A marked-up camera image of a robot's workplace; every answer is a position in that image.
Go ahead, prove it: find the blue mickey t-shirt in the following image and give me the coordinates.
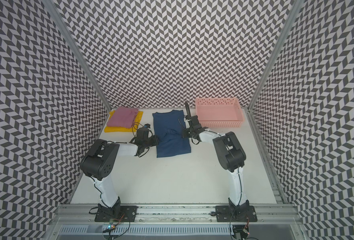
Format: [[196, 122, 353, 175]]
[[153, 110, 191, 158]]

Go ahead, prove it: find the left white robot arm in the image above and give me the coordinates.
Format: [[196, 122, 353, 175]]
[[80, 124, 159, 209]]

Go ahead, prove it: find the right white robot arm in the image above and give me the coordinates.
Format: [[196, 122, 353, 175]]
[[183, 115, 250, 209]]

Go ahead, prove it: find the pink plastic basket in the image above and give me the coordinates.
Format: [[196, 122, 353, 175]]
[[195, 98, 245, 128]]

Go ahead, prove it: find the folded pink t-shirt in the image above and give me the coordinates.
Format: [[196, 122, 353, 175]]
[[107, 107, 139, 129]]

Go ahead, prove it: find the folded yellow t-shirt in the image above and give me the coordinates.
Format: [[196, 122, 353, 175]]
[[104, 111, 144, 133]]

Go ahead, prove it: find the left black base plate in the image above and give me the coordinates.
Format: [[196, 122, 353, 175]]
[[94, 204, 138, 223]]

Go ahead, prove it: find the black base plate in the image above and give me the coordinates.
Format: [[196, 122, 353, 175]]
[[215, 206, 258, 223], [94, 204, 138, 223]]

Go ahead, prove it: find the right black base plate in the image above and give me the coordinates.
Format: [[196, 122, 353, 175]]
[[215, 206, 258, 223]]

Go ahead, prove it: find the aluminium front rail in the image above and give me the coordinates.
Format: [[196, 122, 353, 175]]
[[44, 204, 307, 240]]

